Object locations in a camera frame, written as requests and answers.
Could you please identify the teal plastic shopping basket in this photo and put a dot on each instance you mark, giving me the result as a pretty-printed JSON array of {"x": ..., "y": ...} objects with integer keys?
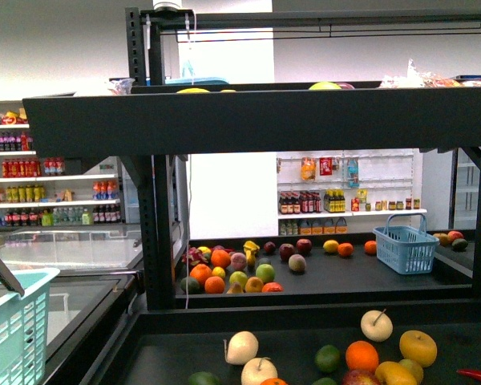
[{"x": 23, "y": 327}]

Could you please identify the grey basket handle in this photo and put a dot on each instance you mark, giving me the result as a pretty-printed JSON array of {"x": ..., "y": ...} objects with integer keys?
[{"x": 9, "y": 281}]

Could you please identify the white sauce bottle shelf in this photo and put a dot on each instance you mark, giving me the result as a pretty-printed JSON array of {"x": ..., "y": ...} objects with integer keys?
[{"x": 346, "y": 191}]

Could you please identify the far peach on shelf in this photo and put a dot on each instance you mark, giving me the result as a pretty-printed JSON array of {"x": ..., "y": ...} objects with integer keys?
[{"x": 297, "y": 264}]

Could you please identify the far lemon on shelf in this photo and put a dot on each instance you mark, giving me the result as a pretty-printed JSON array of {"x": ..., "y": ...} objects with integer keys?
[{"x": 330, "y": 246}]

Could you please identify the far orange on shelf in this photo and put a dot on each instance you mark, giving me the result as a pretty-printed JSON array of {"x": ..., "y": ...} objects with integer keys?
[{"x": 345, "y": 249}]

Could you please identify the black metal fruit shelf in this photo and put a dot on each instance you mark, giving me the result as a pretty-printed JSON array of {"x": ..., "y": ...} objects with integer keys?
[{"x": 164, "y": 343}]

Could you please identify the white drinks shelf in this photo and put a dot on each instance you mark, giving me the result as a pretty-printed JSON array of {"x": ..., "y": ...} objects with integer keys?
[{"x": 52, "y": 191}]

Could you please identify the far dark red apple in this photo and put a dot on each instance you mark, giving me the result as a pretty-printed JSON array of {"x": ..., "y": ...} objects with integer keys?
[{"x": 304, "y": 246}]

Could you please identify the far green apple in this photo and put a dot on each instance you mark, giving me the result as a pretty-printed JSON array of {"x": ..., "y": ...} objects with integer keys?
[{"x": 266, "y": 273}]

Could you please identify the white pear left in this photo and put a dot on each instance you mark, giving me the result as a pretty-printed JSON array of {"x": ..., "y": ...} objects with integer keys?
[{"x": 240, "y": 348}]

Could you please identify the glass top freezer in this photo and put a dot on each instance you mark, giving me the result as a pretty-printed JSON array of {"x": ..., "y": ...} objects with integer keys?
[{"x": 98, "y": 267}]

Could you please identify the white pear front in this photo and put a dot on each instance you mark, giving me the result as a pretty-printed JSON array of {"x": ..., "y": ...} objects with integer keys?
[{"x": 257, "y": 370}]

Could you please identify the small blue basket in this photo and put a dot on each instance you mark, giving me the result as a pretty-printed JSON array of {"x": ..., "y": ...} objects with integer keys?
[{"x": 405, "y": 249}]

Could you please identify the green lime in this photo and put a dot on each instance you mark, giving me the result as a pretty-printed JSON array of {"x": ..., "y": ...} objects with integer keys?
[
  {"x": 327, "y": 359},
  {"x": 325, "y": 381}
]

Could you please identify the dark green avocado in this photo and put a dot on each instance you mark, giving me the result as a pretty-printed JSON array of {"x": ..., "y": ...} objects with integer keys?
[{"x": 203, "y": 378}]

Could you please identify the white pear with stem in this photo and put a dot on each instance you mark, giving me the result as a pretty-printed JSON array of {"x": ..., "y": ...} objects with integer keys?
[{"x": 376, "y": 325}]

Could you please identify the large orange left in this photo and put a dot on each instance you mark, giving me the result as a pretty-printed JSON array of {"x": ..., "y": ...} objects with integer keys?
[{"x": 273, "y": 381}]

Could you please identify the small orange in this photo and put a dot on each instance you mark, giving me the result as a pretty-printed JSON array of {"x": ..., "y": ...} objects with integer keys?
[{"x": 362, "y": 355}]

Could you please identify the red yellow apple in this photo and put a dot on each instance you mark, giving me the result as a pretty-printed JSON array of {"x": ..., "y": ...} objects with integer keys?
[{"x": 359, "y": 377}]

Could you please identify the orange yellow mango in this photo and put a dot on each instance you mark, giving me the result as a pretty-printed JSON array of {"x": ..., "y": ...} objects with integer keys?
[{"x": 392, "y": 373}]

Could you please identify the olive kiwi upper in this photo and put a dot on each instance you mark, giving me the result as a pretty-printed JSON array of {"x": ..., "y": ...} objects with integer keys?
[{"x": 414, "y": 368}]

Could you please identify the red chili pepper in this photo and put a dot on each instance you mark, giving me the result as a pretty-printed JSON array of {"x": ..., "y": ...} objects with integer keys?
[{"x": 470, "y": 373}]

